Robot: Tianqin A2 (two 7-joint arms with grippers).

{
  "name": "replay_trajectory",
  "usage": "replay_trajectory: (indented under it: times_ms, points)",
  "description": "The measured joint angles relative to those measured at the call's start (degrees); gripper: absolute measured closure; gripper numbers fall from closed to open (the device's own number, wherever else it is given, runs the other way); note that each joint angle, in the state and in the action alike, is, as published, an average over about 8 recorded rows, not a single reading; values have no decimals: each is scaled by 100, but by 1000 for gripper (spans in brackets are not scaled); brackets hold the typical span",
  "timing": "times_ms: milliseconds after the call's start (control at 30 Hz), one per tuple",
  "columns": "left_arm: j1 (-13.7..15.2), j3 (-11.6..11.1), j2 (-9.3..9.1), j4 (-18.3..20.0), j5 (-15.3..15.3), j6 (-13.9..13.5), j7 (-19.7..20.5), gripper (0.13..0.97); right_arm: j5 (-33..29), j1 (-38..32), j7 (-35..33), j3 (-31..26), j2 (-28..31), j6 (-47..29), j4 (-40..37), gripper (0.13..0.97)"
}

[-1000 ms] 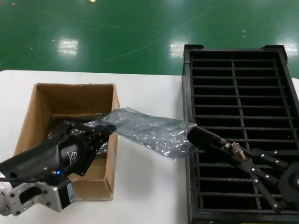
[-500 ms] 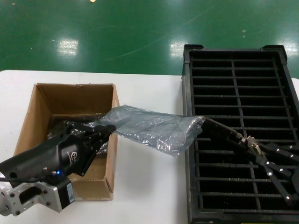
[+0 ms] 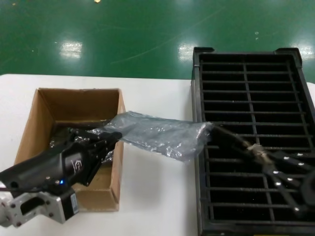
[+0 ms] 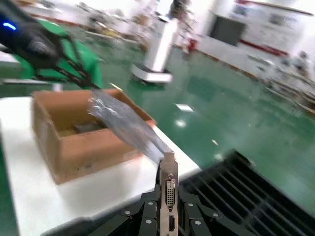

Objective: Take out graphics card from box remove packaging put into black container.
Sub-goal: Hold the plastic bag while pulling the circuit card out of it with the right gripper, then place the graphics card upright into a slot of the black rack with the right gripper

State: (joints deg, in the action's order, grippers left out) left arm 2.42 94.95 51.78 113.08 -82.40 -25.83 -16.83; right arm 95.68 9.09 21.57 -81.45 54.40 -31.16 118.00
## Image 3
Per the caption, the grey antistatic bag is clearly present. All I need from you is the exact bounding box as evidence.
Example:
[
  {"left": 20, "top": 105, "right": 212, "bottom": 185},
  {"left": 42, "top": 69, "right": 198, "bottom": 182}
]
[
  {"left": 104, "top": 110, "right": 214, "bottom": 166},
  {"left": 50, "top": 119, "right": 116, "bottom": 164}
]

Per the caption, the black slotted plastic container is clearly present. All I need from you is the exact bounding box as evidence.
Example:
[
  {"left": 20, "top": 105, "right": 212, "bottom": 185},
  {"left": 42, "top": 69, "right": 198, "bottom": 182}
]
[{"left": 191, "top": 46, "right": 315, "bottom": 236}]

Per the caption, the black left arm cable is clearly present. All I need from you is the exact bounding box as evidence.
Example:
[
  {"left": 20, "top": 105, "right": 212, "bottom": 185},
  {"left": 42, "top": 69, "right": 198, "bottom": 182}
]
[{"left": 0, "top": 186, "right": 47, "bottom": 194}]

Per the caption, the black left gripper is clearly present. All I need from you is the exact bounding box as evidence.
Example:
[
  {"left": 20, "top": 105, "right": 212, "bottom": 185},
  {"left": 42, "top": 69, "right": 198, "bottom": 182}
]
[{"left": 0, "top": 127, "right": 123, "bottom": 225}]

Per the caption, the graphics card with metal bracket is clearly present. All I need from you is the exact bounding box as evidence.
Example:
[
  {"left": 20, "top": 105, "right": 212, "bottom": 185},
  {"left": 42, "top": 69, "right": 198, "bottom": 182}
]
[{"left": 211, "top": 124, "right": 270, "bottom": 162}]

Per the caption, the brown cardboard box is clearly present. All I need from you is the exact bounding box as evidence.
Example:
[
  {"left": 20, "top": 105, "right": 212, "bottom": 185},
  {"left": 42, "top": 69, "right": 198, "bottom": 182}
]
[{"left": 14, "top": 87, "right": 126, "bottom": 212}]

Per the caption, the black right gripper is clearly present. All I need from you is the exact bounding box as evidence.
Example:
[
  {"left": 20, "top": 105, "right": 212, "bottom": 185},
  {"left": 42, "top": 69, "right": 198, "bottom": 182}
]
[{"left": 260, "top": 150, "right": 315, "bottom": 220}]

